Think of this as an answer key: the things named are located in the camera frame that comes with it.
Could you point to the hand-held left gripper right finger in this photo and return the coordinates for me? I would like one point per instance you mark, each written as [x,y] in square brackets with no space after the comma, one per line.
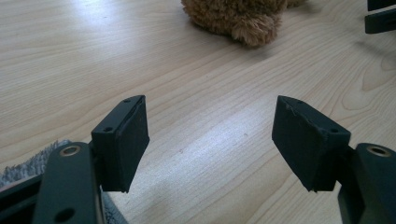
[308,146]

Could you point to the grey cloth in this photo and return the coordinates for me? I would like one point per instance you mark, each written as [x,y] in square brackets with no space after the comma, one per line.
[28,169]

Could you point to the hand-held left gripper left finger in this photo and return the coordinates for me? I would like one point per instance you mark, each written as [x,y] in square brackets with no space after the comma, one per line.
[120,146]

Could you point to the brown teddy bear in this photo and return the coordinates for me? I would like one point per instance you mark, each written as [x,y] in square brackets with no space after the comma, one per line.
[236,15]

